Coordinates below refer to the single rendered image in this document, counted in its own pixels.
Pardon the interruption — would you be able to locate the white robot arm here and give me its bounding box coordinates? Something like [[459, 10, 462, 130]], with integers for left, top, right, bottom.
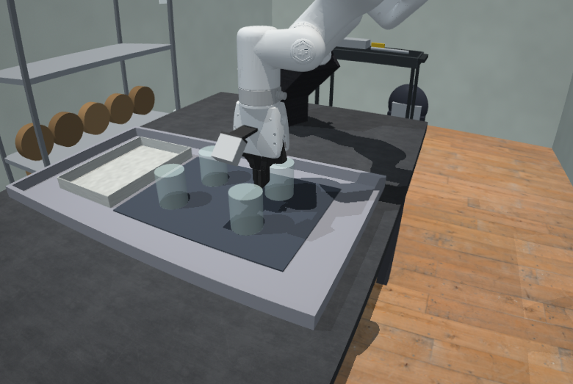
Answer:
[[211, 0, 428, 167]]

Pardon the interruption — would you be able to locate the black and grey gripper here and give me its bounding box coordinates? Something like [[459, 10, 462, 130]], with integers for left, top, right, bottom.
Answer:
[[234, 101, 289, 188]]

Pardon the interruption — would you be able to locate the clear glass jar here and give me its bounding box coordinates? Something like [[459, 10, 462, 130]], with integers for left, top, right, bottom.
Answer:
[[228, 183, 264, 236], [154, 164, 189, 210], [264, 157, 295, 201], [198, 145, 228, 187]]

